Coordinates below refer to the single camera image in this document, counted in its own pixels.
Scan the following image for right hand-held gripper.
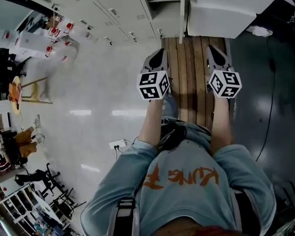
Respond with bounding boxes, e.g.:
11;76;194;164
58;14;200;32
205;45;242;99

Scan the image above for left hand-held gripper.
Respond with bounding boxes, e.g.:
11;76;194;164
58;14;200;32
137;48;171;101

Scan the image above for grey metal locker door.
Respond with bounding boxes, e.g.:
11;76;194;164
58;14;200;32
178;0;188;44

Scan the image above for person's left forearm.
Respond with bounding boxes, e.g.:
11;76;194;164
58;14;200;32
137;97;168;154

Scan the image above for person's right forearm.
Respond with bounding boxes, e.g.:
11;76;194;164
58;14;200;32
209;97;234;157

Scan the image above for grey metal locker cabinet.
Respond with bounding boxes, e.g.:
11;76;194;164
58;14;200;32
36;0;183;46

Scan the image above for white open shelf unit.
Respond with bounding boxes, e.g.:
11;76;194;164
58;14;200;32
0;182;55;234

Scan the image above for wooden plank platform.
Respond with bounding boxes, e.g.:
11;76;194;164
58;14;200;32
161;35;237;130

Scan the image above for large white cabinet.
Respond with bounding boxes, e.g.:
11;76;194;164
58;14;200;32
186;0;287;39

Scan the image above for white crumpled cloth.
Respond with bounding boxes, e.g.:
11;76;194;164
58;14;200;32
245;25;274;37

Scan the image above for blue jeans leg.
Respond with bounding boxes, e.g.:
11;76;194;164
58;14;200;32
162;93;180;120

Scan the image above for white power strip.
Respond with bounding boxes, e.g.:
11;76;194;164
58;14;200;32
108;139;127;150

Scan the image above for wooden stool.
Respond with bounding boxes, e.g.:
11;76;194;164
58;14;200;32
21;76;54;105

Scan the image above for light blue printed shirt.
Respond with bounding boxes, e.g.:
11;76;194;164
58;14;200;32
80;118;277;236

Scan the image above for round yellow table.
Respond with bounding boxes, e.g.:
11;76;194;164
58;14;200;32
8;75;23;116

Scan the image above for brown jacket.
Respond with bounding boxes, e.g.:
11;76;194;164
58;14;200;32
13;126;38;157

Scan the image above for black office chair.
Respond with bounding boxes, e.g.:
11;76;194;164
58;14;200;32
14;163;65;202

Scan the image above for long black floor cable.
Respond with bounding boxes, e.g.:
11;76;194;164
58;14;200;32
255;36;276;162

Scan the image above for clear crate with red handles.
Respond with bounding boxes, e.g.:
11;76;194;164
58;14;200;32
44;20;78;63

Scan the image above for black and white harness strap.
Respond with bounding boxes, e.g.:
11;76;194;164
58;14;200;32
115;197;139;236

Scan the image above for black folding chair frame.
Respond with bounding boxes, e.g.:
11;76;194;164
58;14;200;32
50;187;87;221

